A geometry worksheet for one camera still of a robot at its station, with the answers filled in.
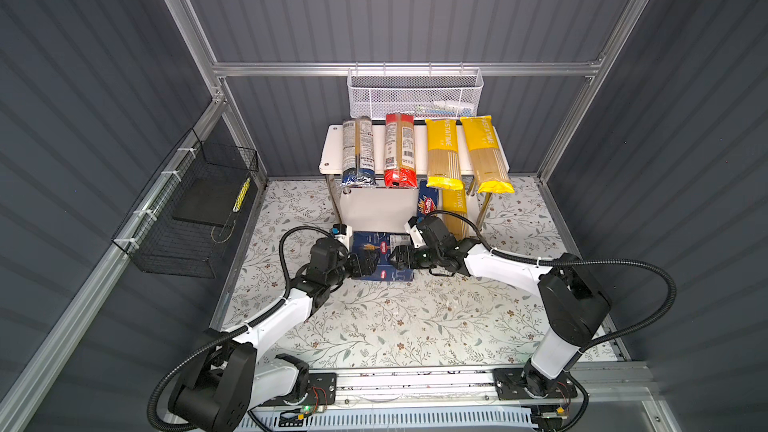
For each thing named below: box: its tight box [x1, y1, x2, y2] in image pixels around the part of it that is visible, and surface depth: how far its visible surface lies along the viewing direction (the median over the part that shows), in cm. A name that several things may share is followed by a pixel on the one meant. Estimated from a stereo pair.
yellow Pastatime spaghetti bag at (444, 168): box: [425, 119, 464, 190], surface depth 77 cm
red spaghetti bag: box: [384, 113, 418, 188], surface depth 77 cm
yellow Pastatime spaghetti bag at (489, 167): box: [460, 115, 514, 193], surface depth 76 cm
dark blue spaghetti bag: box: [340, 116, 377, 187], surface depth 77 cm
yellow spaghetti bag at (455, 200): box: [442, 189, 469, 240], surface depth 103 cm
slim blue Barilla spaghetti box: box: [418, 179, 439, 218], surface depth 101 cm
